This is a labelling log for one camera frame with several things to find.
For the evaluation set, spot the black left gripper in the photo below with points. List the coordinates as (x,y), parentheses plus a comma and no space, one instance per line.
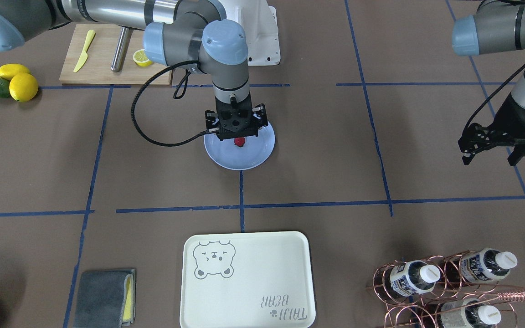
(511,119)

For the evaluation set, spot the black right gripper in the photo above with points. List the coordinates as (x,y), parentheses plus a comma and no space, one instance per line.
(211,120)

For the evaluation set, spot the red strawberry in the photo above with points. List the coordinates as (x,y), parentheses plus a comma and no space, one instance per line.
(239,142)

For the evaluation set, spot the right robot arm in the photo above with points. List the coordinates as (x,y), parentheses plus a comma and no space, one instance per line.
(196,35)

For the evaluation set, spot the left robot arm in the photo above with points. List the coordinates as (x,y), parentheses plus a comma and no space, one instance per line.
(497,26)

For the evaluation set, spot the blue plate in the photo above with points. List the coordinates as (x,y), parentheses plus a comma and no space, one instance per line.
(255,151)

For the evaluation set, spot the lemon half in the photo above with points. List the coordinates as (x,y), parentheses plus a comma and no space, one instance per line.
(140,58)

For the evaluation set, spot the tea bottle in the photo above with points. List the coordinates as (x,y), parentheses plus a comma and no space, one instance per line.
(480,267)
(410,279)
(467,313)

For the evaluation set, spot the wooden cutting board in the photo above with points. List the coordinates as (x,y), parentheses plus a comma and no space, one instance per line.
(97,68)

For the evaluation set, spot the cream bear tray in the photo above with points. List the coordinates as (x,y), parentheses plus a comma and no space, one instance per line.
(247,280)

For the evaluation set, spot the yellow plastic knife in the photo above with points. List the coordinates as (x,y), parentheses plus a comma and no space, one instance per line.
(90,35)

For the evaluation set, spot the tea bottle middle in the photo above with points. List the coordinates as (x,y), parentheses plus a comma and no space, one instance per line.
(467,313)

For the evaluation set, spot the large yellow lemon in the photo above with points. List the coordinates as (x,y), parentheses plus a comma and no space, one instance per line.
(23,87)

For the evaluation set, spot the grey folded cloth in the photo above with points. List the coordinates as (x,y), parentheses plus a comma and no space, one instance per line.
(106,298)

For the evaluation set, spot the small yellow lemon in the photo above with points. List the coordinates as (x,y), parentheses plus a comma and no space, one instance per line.
(8,71)

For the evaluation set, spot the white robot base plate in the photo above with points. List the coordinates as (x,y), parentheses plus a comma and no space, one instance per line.
(259,21)

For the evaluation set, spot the copper wire bottle rack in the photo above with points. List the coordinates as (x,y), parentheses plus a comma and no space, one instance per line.
(421,310)

